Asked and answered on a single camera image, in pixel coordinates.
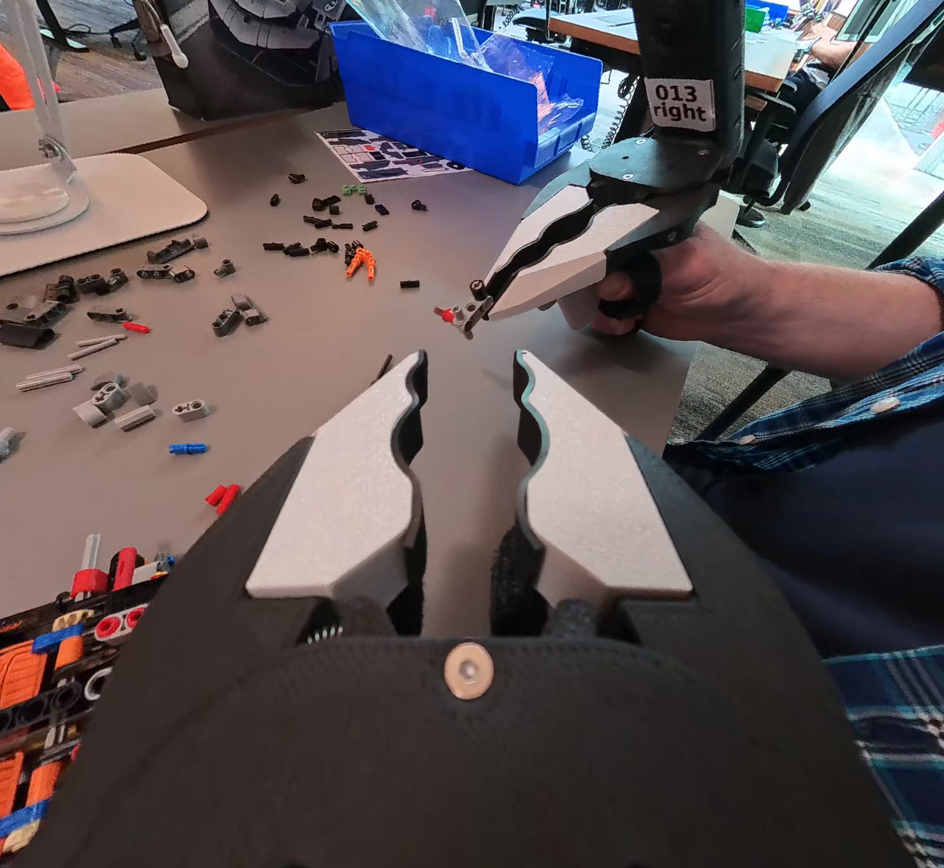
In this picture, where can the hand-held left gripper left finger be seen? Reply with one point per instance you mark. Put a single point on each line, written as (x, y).
(339, 507)

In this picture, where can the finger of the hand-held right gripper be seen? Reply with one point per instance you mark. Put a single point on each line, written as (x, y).
(575, 263)
(546, 219)

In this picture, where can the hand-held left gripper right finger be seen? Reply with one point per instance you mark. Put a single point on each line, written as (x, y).
(605, 507)

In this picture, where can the thin grey lego liftarm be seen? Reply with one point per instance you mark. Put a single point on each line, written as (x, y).
(472, 315)

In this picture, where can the black lego spike piece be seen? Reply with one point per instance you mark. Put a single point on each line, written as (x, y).
(383, 370)

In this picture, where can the pile of black lego pins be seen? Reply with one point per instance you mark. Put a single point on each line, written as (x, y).
(324, 245)

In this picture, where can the partly built lego car model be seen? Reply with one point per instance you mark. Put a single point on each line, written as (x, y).
(44, 669)

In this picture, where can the pile of dark lego connectors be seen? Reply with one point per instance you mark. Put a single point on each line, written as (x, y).
(26, 333)

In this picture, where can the person's right forearm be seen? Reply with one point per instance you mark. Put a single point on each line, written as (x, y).
(826, 322)

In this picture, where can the red lego connector piece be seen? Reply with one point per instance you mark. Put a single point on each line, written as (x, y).
(223, 498)

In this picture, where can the blue lego pin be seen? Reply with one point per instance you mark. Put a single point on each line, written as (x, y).
(188, 448)

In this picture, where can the lego sticker sheet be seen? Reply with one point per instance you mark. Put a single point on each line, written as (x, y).
(391, 153)

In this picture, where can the light grey lego connector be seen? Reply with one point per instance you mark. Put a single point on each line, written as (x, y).
(190, 409)

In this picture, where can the orange lego pin connector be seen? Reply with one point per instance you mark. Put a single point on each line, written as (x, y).
(354, 263)
(369, 267)

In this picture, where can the group of light grey lego pieces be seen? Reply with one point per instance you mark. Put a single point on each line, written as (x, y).
(110, 396)

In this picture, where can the short red lego axle pin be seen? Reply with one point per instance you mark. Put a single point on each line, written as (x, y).
(136, 327)

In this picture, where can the lego set box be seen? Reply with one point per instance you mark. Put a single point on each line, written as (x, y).
(243, 35)

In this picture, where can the person's right hand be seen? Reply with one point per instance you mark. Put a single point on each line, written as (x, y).
(700, 285)

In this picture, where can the background desk with wooden edge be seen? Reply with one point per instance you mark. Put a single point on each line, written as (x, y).
(590, 27)

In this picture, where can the green storage bin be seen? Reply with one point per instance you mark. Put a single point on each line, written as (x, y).
(757, 20)

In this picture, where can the orange cone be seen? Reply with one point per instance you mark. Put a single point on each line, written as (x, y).
(11, 83)

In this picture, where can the black metal desk legs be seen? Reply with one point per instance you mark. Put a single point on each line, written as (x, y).
(48, 5)

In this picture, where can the white stand with base plate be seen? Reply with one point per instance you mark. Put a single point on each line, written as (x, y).
(133, 204)

